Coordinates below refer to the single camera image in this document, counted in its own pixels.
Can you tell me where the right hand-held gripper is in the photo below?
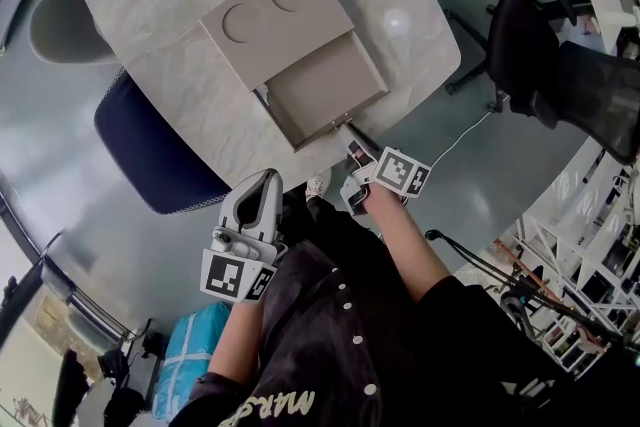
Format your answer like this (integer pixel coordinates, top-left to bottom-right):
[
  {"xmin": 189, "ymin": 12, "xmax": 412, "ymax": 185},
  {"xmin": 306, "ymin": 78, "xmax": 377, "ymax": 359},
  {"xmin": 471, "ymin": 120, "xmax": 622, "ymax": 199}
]
[{"xmin": 336, "ymin": 121, "xmax": 433, "ymax": 217}]

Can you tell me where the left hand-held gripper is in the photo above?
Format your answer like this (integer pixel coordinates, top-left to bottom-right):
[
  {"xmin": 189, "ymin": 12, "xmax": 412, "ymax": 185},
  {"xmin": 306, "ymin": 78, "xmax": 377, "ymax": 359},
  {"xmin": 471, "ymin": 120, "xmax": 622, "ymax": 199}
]
[{"xmin": 199, "ymin": 168, "xmax": 290, "ymax": 305}]

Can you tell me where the beige drawer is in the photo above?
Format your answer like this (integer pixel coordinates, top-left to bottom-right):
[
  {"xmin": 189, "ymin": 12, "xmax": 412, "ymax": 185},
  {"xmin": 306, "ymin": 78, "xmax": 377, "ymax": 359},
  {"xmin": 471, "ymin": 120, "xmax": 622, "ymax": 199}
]
[{"xmin": 252, "ymin": 28, "xmax": 392, "ymax": 154}]

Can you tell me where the beige drawer box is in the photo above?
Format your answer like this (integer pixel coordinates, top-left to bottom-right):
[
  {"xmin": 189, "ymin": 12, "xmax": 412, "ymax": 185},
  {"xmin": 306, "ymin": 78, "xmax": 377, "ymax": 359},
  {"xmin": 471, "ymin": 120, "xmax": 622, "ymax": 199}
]
[{"xmin": 198, "ymin": 0, "xmax": 358, "ymax": 94}]

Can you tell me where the person's right forearm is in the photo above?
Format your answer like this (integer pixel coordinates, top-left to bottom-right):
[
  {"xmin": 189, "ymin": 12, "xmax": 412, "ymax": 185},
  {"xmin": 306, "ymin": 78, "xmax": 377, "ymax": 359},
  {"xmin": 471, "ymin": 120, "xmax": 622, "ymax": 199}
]
[{"xmin": 366, "ymin": 187, "xmax": 455, "ymax": 305}]

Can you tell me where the person's left forearm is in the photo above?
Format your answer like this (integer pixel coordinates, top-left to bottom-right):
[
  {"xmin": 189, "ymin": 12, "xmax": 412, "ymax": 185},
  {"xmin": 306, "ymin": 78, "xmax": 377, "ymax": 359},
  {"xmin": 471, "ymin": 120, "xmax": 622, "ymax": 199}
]
[{"xmin": 206, "ymin": 299, "xmax": 275, "ymax": 385}]

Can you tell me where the person's white shoe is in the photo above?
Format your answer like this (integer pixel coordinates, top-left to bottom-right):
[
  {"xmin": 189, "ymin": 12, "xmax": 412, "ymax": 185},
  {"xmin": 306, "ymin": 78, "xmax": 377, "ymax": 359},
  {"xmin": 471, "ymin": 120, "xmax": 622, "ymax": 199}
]
[{"xmin": 304, "ymin": 173, "xmax": 332, "ymax": 202}]

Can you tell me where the navy upholstered chair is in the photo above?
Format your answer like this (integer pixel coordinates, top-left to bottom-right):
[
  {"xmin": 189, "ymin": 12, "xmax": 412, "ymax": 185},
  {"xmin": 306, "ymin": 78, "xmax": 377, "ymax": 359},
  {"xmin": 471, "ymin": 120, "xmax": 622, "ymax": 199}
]
[{"xmin": 93, "ymin": 66, "xmax": 235, "ymax": 217}]

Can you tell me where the blue plastic bag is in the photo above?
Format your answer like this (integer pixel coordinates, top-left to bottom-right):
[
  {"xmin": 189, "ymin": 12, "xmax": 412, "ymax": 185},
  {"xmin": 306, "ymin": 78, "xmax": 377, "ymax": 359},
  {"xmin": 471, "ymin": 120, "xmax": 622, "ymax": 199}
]
[{"xmin": 151, "ymin": 301, "xmax": 232, "ymax": 422}]

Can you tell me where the person's black shirt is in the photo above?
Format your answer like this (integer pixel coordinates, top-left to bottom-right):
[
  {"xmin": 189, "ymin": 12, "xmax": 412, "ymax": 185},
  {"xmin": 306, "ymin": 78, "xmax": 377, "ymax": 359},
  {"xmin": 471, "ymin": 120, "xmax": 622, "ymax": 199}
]
[{"xmin": 168, "ymin": 194, "xmax": 640, "ymax": 427}]

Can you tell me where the metal glass railing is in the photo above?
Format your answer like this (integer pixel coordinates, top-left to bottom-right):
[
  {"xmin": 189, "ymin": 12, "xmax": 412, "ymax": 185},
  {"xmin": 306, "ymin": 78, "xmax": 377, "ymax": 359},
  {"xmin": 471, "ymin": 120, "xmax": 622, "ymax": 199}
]
[{"xmin": 0, "ymin": 188, "xmax": 152, "ymax": 352}]

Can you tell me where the white shelf rack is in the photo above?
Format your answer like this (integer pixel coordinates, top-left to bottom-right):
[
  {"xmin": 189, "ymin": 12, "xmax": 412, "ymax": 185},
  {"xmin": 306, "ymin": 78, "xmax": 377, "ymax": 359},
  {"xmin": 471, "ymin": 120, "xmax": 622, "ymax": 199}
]
[{"xmin": 492, "ymin": 134, "xmax": 640, "ymax": 382}]

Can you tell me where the black mesh office chair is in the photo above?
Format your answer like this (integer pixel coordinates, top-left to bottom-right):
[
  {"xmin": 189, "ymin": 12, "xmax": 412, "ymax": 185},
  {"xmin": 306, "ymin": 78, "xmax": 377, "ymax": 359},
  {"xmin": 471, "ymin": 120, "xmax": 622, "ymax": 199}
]
[{"xmin": 528, "ymin": 39, "xmax": 640, "ymax": 167}]

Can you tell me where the grey shell chair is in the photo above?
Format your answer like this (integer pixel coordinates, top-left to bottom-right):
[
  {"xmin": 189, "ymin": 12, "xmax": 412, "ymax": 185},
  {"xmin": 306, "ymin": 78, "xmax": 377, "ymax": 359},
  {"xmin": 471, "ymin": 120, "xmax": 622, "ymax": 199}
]
[{"xmin": 28, "ymin": 0, "xmax": 120, "ymax": 66}]

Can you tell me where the white floor cable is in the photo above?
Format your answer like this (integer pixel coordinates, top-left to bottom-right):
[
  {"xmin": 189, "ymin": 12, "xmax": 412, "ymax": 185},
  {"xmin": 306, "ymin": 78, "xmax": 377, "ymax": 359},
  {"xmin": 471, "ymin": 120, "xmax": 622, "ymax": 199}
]
[{"xmin": 428, "ymin": 109, "xmax": 495, "ymax": 170}]

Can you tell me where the black cable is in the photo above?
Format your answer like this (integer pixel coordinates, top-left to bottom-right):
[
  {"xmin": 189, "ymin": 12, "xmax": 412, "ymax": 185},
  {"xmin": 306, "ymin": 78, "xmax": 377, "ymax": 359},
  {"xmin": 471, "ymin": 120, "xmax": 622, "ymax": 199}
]
[{"xmin": 424, "ymin": 228, "xmax": 640, "ymax": 357}]

